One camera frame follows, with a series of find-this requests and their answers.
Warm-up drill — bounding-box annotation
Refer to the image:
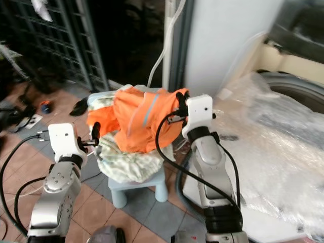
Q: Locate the pale green crumpled cloth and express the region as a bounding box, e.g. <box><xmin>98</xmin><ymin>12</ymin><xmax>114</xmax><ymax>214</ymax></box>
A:
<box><xmin>94</xmin><ymin>96</ymin><xmax>167</xmax><ymax>184</ymax></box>

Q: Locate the grey corrugated drain hose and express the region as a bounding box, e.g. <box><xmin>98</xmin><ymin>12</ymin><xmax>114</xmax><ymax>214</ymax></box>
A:
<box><xmin>175</xmin><ymin>152</ymin><xmax>193</xmax><ymax>213</ymax></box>

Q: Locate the dark metal grille gate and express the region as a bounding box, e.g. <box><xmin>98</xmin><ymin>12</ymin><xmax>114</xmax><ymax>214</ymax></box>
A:
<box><xmin>0</xmin><ymin>0</ymin><xmax>105</xmax><ymax>93</ymax></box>

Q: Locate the white water hose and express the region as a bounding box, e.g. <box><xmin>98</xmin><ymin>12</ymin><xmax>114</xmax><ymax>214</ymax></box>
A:
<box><xmin>146</xmin><ymin>0</ymin><xmax>188</xmax><ymax>88</ymax></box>

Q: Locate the clear plastic wrap sheet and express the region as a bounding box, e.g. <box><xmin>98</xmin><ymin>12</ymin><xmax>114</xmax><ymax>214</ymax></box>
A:
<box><xmin>210</xmin><ymin>71</ymin><xmax>324</xmax><ymax>234</ymax></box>

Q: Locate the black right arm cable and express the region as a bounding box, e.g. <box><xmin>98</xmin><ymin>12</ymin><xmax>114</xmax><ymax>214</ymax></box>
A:
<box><xmin>154</xmin><ymin>113</ymin><xmax>242</xmax><ymax>211</ymax></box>

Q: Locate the white hanging cloth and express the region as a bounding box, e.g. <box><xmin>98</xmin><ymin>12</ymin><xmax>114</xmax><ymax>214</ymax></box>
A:
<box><xmin>30</xmin><ymin>0</ymin><xmax>54</xmax><ymax>22</ymax></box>

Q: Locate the orange garment with grey stripe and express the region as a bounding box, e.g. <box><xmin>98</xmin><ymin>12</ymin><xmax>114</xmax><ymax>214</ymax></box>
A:
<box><xmin>87</xmin><ymin>86</ymin><xmax>189</xmax><ymax>154</ymax></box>

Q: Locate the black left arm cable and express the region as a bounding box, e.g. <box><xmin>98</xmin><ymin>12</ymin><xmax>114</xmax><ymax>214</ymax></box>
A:
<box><xmin>0</xmin><ymin>133</ymin><xmax>52</xmax><ymax>239</ymax></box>

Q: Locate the light blue plastic stool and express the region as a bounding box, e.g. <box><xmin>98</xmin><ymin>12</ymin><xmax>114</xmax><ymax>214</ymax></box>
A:
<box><xmin>87</xmin><ymin>84</ymin><xmax>169</xmax><ymax>209</ymax></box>

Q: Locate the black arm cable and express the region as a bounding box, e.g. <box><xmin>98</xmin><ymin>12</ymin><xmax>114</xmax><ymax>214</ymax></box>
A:
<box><xmin>0</xmin><ymin>133</ymin><xmax>52</xmax><ymax>239</ymax></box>
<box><xmin>154</xmin><ymin>113</ymin><xmax>242</xmax><ymax>211</ymax></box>

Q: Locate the black sandal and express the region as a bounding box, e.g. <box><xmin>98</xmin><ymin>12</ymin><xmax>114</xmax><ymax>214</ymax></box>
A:
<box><xmin>69</xmin><ymin>97</ymin><xmax>90</xmax><ymax>116</ymax></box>

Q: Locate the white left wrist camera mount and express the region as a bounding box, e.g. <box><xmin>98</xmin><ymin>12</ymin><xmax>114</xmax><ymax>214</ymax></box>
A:
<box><xmin>47</xmin><ymin>123</ymin><xmax>88</xmax><ymax>162</ymax></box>

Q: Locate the small blue orange object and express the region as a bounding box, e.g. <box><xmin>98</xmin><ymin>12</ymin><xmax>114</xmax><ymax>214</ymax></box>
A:
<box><xmin>40</xmin><ymin>100</ymin><xmax>54</xmax><ymax>114</ymax></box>

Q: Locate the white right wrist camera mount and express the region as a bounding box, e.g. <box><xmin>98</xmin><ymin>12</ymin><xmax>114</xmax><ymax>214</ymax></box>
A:
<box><xmin>182</xmin><ymin>94</ymin><xmax>214</xmax><ymax>141</ymax></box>

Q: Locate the white power strip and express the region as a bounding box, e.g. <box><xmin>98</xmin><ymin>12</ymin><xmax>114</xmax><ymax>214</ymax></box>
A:
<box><xmin>25</xmin><ymin>114</ymin><xmax>44</xmax><ymax>129</ymax></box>

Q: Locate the grey left robot foot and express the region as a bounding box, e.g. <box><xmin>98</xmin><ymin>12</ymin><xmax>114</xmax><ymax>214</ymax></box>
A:
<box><xmin>89</xmin><ymin>226</ymin><xmax>125</xmax><ymax>243</ymax></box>

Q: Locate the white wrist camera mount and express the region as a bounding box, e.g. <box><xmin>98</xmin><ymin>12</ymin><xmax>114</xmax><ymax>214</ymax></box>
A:
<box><xmin>182</xmin><ymin>94</ymin><xmax>214</xmax><ymax>141</ymax></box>
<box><xmin>47</xmin><ymin>123</ymin><xmax>88</xmax><ymax>162</ymax></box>

